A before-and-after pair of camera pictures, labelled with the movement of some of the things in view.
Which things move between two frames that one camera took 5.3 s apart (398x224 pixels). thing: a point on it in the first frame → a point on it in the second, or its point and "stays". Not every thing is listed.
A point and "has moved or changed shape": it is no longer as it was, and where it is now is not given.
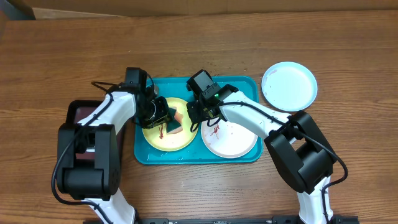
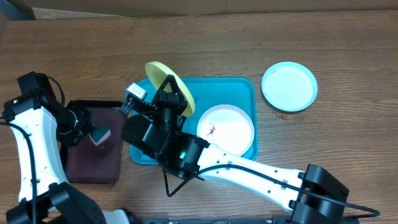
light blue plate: x=289 y=86 stays
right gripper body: x=198 y=113 → x=171 y=107
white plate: x=227 y=140 stays
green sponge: x=173 y=125 has moved or changed shape
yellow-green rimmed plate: x=158 y=139 has moved or changed shape
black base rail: x=275 y=219 stays
